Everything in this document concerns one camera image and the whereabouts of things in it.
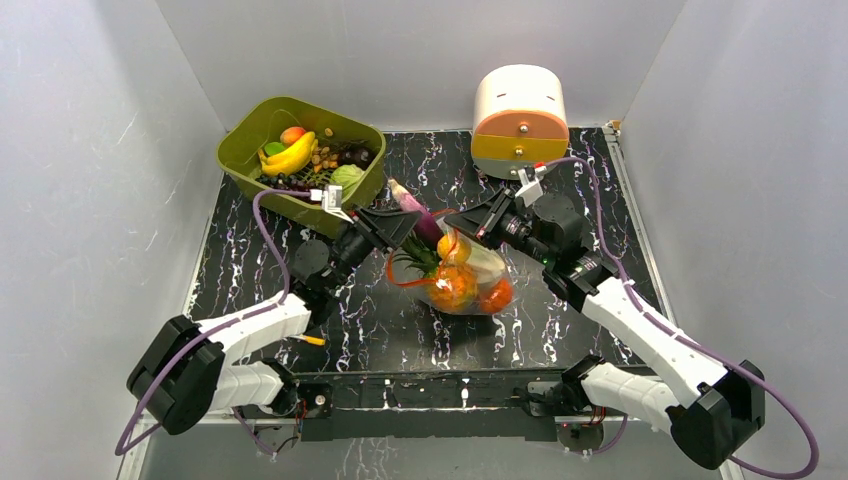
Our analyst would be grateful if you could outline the yellow toy banana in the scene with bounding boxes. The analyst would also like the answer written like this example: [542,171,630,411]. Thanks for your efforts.
[258,132,317,176]

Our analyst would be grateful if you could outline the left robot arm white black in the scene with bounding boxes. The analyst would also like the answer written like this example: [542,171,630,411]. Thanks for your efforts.
[127,208,422,435]

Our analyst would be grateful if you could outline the purple toy eggplant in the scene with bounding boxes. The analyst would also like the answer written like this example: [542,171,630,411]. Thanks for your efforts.
[387,178,445,250]

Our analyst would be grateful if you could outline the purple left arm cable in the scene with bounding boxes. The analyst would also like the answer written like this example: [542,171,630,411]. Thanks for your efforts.
[115,188,316,458]

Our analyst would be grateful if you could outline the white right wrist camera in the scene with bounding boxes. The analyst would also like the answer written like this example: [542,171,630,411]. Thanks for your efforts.
[515,162,548,207]

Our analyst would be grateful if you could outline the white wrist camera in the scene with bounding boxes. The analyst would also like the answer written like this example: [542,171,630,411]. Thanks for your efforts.
[515,162,548,207]
[309,184,353,223]

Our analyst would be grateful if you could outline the orange toy pumpkin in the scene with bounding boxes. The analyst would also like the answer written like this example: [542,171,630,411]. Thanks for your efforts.
[478,277,513,315]

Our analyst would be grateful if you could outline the clear zip bag orange zipper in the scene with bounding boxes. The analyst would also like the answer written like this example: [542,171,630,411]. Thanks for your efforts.
[386,210,515,315]

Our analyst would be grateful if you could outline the dark purple toy grapes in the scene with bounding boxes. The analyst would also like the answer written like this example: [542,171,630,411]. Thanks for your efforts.
[256,173,307,191]

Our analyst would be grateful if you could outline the aluminium frame rail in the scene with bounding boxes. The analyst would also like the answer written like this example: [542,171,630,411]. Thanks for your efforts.
[555,125,747,480]

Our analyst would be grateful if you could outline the light green toy cabbage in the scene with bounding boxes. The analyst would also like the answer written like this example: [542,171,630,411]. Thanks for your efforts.
[329,164,365,196]

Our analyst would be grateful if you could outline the white pen yellow cap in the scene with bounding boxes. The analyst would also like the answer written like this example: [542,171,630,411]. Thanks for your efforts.
[294,335,326,346]

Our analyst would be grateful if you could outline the dark brown toy fruit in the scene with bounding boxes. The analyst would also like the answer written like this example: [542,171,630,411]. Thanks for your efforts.
[309,128,375,172]

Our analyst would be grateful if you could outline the green toy lettuce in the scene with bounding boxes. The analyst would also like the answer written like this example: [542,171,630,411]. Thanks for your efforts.
[466,243,507,288]

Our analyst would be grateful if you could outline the olive green plastic bin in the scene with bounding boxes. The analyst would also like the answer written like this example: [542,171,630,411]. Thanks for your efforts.
[217,96,386,238]

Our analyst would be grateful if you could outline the round white mini drawer cabinet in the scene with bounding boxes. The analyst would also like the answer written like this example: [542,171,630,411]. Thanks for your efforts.
[471,64,570,180]

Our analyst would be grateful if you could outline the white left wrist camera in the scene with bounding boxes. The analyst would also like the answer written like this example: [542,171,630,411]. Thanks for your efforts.
[309,184,353,223]

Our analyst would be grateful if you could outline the green toy lime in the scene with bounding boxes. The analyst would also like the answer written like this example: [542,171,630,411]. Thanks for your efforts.
[263,142,286,157]

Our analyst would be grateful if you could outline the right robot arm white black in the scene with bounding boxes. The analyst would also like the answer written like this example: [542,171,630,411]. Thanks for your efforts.
[445,190,765,470]

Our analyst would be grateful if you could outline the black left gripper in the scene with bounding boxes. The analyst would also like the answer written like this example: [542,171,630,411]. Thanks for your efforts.
[326,205,422,292]

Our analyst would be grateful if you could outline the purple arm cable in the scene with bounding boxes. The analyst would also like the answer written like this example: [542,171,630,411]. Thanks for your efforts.
[543,156,820,480]
[115,188,316,458]

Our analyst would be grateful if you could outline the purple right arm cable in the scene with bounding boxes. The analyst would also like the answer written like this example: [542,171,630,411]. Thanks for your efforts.
[543,156,820,480]

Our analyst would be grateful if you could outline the yellow toy lemon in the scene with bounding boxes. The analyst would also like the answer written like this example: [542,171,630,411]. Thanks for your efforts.
[437,231,471,265]

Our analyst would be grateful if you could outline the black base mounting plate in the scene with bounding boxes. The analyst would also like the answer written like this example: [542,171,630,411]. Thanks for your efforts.
[251,367,605,443]

